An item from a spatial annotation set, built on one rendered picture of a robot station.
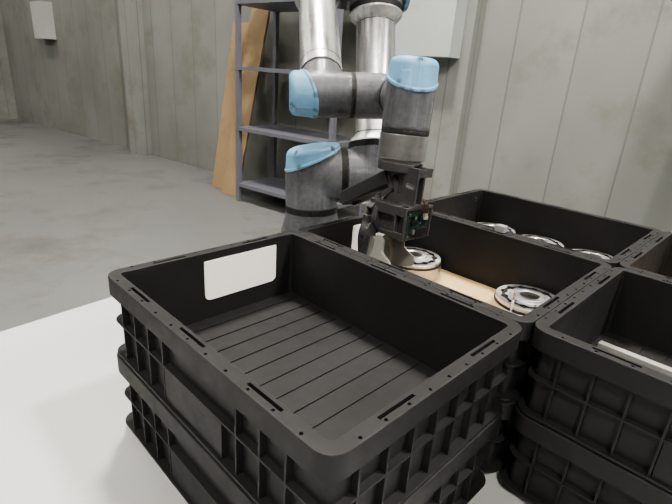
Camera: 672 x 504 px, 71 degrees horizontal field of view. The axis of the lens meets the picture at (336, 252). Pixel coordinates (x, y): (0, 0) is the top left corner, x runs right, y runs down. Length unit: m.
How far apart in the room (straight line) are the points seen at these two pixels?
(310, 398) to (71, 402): 0.39
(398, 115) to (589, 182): 2.92
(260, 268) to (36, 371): 0.40
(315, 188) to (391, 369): 0.49
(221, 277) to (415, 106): 0.37
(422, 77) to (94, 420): 0.67
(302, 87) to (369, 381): 0.47
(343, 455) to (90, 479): 0.41
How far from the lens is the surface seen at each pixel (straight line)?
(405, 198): 0.74
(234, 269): 0.71
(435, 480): 0.52
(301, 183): 1.00
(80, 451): 0.74
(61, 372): 0.89
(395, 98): 0.74
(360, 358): 0.63
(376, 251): 0.77
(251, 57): 4.82
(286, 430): 0.37
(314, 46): 0.89
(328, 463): 0.36
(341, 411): 0.55
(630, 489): 0.61
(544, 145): 3.63
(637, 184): 3.55
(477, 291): 0.88
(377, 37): 1.10
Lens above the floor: 1.17
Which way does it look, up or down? 21 degrees down
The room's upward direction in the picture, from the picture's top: 4 degrees clockwise
